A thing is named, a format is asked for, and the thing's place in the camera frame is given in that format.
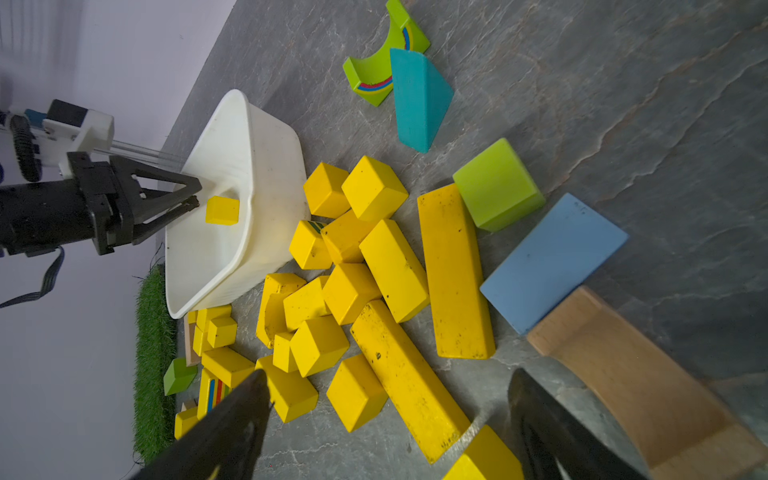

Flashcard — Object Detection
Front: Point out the light blue flat block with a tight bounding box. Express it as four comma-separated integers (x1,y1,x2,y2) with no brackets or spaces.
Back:
480,193,629,335

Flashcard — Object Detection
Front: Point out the light green cube block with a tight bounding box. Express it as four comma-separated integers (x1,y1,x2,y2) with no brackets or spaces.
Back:
453,138,545,232

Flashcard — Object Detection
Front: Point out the green arch block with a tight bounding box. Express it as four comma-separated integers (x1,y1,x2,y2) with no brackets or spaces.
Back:
343,0,431,107

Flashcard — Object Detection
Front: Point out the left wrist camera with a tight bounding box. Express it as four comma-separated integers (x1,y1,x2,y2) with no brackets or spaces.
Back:
35,99,115,176

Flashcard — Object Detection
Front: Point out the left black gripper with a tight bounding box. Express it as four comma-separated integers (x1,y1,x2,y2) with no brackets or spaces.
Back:
67,152,202,255

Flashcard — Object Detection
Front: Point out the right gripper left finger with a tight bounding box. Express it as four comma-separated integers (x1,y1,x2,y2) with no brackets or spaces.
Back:
134,370,271,479

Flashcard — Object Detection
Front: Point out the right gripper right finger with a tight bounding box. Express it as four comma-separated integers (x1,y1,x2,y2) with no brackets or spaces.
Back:
507,367,652,480

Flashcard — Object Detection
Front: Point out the white plastic bin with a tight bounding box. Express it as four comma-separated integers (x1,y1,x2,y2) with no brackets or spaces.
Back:
165,89,310,319

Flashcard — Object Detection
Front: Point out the teal triangle block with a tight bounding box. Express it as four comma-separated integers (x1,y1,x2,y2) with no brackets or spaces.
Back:
390,49,454,154

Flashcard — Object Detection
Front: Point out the natural wood arch block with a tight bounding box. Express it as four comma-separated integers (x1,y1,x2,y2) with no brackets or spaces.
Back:
527,286,767,479

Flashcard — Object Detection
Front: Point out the yellow block right pile left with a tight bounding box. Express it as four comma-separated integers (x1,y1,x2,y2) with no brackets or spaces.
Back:
255,355,319,423

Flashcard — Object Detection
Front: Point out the green wedge block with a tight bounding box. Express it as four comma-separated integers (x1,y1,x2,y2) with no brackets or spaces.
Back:
163,358,198,396

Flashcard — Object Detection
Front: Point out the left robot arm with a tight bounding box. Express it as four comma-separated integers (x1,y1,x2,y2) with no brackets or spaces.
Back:
1,152,202,256

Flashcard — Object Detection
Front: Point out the green artificial grass mat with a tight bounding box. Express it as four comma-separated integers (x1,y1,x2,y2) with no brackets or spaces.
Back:
134,264,177,464

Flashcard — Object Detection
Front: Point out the long yellow block left pile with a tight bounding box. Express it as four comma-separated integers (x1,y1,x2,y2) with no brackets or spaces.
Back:
202,347,255,389

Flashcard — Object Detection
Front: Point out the long yellow block right upright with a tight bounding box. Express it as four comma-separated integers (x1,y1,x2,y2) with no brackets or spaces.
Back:
418,184,496,360

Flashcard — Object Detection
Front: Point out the yellow rectangular block left pile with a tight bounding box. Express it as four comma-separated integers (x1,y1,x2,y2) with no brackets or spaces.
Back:
197,369,231,420

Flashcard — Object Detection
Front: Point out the long yellow block right diagonal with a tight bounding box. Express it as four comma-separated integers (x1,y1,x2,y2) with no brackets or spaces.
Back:
351,300,470,464

